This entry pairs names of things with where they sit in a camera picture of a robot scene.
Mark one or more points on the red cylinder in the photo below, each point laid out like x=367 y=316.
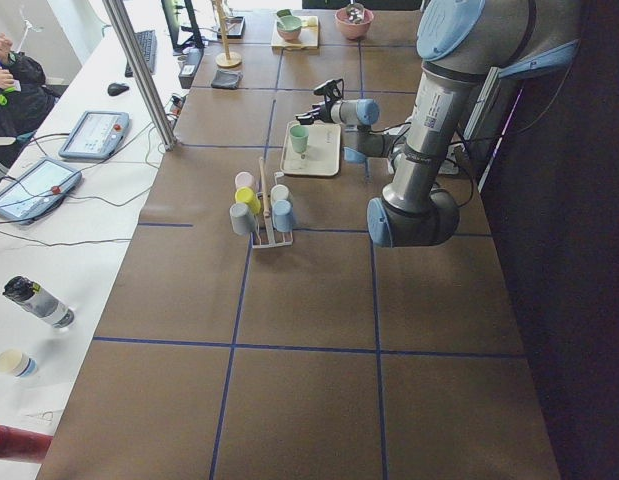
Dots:
x=23 y=445

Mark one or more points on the cream rabbit tray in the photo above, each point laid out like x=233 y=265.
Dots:
x=322 y=156

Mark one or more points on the light blue plastic cup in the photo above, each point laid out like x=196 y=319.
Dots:
x=283 y=216

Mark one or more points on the black computer mouse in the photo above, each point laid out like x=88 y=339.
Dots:
x=117 y=88

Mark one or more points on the white wire cup rack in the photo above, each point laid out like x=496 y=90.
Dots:
x=266 y=236

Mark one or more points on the black keyboard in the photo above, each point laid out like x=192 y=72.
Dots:
x=147 y=43

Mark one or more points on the black box with label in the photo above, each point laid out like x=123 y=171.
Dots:
x=189 y=63

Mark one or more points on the black mirrored tray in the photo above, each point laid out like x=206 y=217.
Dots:
x=234 y=27

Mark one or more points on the yellow plastic cup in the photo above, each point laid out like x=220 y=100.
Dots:
x=250 y=198

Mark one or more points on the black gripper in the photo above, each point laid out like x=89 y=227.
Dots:
x=324 y=113

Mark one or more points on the paper cup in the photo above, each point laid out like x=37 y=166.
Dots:
x=17 y=363

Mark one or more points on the wooden mug tree stand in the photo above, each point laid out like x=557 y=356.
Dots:
x=226 y=59

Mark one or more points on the grey folded cloth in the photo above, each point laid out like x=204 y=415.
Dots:
x=226 y=79

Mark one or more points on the black monitor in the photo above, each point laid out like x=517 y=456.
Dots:
x=182 y=26

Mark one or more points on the near teach pendant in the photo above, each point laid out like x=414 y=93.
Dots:
x=37 y=191

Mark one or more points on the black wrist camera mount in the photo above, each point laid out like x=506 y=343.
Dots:
x=330 y=90

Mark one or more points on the pink plastic cup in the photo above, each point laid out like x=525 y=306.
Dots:
x=244 y=179

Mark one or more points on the wooden cutting board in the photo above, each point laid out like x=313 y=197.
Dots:
x=308 y=38

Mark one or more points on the person in black jacket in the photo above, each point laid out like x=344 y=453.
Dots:
x=25 y=96

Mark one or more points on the green plastic cup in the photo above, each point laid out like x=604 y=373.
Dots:
x=298 y=135

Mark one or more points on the teach pendant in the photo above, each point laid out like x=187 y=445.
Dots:
x=96 y=136
x=37 y=191

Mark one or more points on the pink bowl with ice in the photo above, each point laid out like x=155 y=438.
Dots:
x=353 y=30

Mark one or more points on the grey plastic cup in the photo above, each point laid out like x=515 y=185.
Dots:
x=243 y=220

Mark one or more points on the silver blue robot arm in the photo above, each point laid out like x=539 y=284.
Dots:
x=458 y=43

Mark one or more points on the beige plastic cup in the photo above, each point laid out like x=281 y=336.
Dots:
x=279 y=192

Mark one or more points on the metal ice scoop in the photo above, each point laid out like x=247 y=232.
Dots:
x=355 y=12

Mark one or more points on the far teach pendant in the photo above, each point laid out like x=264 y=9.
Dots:
x=96 y=136

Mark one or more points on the green ceramic bowl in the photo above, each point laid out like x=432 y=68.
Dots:
x=289 y=27

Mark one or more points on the aluminium frame post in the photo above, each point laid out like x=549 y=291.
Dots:
x=123 y=28

